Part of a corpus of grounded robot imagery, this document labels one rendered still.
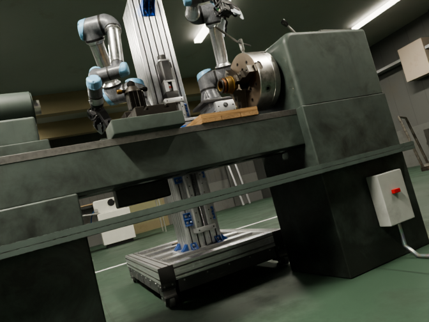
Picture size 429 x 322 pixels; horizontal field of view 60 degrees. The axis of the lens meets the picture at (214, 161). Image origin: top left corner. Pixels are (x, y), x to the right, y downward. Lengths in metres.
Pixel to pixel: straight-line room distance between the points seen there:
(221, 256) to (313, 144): 0.88
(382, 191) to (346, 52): 0.77
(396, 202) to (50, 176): 1.60
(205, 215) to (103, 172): 1.16
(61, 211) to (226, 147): 0.74
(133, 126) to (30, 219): 0.49
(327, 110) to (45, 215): 1.38
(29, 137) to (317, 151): 1.28
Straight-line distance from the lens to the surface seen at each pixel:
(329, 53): 2.15
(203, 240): 2.59
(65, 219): 1.44
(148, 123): 1.52
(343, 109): 2.08
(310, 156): 1.91
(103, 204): 8.50
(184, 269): 2.21
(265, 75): 1.93
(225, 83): 1.93
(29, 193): 1.48
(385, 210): 2.04
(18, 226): 1.44
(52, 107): 7.60
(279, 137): 1.84
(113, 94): 2.47
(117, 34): 2.30
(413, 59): 9.25
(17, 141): 1.61
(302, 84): 1.95
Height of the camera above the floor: 0.55
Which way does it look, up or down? 5 degrees up
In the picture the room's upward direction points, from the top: 14 degrees counter-clockwise
